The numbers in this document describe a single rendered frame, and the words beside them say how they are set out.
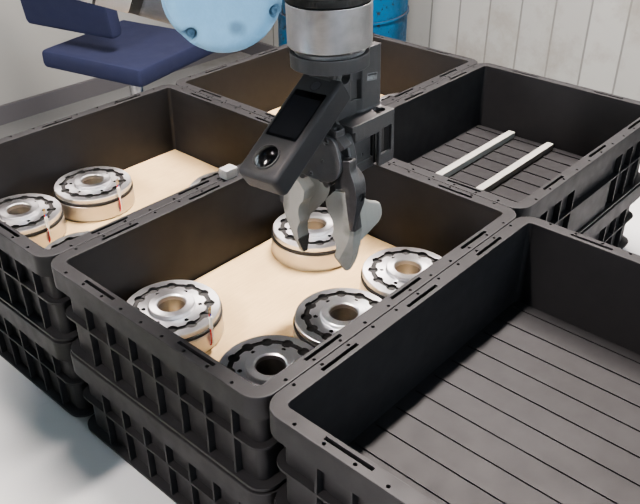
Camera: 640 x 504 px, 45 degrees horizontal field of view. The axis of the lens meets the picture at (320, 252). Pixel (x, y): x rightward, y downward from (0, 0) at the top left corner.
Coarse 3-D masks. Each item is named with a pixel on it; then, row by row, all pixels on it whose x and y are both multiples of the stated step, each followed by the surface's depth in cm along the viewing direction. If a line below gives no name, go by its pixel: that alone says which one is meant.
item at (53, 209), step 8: (0, 200) 101; (8, 200) 101; (32, 200) 101; (40, 200) 101; (48, 200) 101; (56, 200) 101; (40, 208) 99; (48, 208) 99; (56, 208) 99; (40, 216) 97; (48, 216) 98; (56, 216) 97; (8, 224) 95; (16, 224) 95; (24, 224) 95; (32, 224) 96; (40, 224) 95; (24, 232) 94; (32, 232) 95
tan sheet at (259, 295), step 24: (240, 264) 94; (264, 264) 94; (360, 264) 94; (216, 288) 89; (240, 288) 89; (264, 288) 89; (288, 288) 89; (312, 288) 89; (240, 312) 86; (264, 312) 86; (288, 312) 86; (240, 336) 82
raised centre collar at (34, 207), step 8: (16, 200) 99; (24, 200) 99; (0, 208) 98; (8, 208) 98; (32, 208) 98; (0, 216) 97; (8, 216) 96; (16, 216) 96; (24, 216) 96; (32, 216) 97
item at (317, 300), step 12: (336, 288) 84; (348, 288) 84; (312, 300) 82; (324, 300) 82; (360, 300) 82; (372, 300) 82; (300, 312) 80; (312, 312) 80; (300, 324) 78; (312, 324) 78; (324, 324) 78; (312, 336) 77; (324, 336) 77
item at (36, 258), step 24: (144, 96) 113; (192, 96) 113; (72, 120) 106; (264, 120) 106; (0, 144) 99; (192, 192) 88; (0, 240) 81; (24, 240) 79; (72, 240) 79; (24, 264) 79; (48, 264) 77
